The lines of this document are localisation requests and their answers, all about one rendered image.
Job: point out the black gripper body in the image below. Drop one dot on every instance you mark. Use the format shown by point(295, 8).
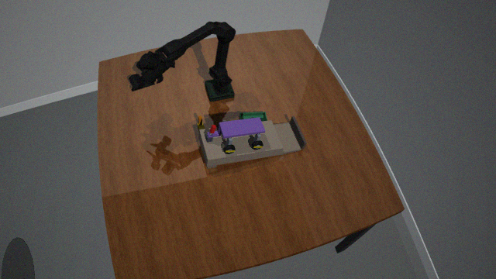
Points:
point(149, 77)

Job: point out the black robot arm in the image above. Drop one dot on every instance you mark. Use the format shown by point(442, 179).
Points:
point(176, 48)

